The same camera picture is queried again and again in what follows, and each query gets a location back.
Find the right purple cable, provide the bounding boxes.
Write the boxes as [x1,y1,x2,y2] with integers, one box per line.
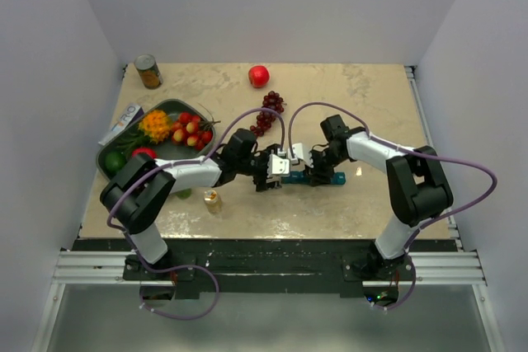
[287,101,499,312]

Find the red cherry bunch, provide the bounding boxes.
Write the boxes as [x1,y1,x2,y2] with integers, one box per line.
[171,112,219,151]

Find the dark grey tray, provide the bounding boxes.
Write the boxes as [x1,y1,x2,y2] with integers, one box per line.
[96,99,217,181]

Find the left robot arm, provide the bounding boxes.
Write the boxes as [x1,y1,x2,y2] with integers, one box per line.
[100,129,290,279]

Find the white toothpaste box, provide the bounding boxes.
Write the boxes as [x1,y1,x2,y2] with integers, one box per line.
[98,103,144,146]

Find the tin can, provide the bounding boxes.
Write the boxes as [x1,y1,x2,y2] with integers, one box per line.
[134,54,163,89]

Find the red grape bunch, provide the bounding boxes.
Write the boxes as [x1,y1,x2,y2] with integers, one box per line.
[248,90,288,138]

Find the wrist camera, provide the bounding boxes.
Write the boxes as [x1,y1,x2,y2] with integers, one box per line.
[267,154,291,177]
[289,143,313,168]

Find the red apple in tray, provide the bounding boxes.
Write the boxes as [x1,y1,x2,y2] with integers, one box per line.
[131,147,158,159]

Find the teal weekly pill organizer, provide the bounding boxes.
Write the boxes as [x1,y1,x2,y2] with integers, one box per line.
[280,171,347,187]

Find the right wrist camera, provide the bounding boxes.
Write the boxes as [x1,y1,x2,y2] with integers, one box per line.
[289,143,313,168]

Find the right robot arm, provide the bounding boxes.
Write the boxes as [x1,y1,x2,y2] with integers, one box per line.
[304,115,454,280]

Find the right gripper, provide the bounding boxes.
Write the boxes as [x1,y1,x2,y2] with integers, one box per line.
[303,147,347,186]

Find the red apple on table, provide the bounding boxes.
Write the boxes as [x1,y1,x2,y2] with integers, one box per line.
[248,65,270,88]

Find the clear pill bottle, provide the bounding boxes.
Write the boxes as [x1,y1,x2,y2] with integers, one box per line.
[204,189,223,214]

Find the green bottle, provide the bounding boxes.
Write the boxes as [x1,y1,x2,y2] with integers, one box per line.
[176,189,192,199]

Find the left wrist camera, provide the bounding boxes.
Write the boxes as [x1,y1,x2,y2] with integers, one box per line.
[267,154,291,177]

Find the purple cable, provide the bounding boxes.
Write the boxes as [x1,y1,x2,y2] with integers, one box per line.
[106,106,288,321]
[287,101,499,312]

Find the orange flower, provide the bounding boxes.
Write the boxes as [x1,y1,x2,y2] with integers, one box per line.
[139,110,172,144]

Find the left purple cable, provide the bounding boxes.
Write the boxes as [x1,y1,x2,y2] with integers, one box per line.
[106,106,288,321]

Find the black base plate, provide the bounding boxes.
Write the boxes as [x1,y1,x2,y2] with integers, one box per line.
[70,238,456,299]

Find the green lime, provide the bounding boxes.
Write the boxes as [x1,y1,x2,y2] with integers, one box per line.
[104,151,127,175]

